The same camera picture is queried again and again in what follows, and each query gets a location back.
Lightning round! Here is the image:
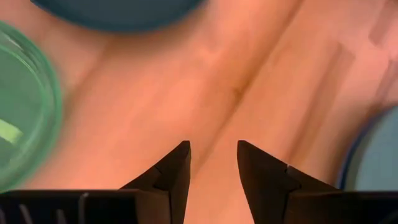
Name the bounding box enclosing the light blue plastic plate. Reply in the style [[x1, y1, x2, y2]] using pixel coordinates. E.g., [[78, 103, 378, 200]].
[[337, 105, 398, 192]]

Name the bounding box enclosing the green translucent plastic plate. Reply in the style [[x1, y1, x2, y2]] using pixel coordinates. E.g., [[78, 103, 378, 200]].
[[0, 20, 65, 192]]

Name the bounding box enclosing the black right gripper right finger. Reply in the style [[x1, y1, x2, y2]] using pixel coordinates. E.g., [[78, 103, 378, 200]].
[[236, 139, 341, 224]]

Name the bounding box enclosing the dark teal plastic plate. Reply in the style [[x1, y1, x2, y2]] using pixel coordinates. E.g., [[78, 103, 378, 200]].
[[29, 0, 205, 34]]

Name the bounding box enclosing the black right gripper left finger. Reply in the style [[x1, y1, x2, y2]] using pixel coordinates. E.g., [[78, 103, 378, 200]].
[[119, 139, 192, 224]]

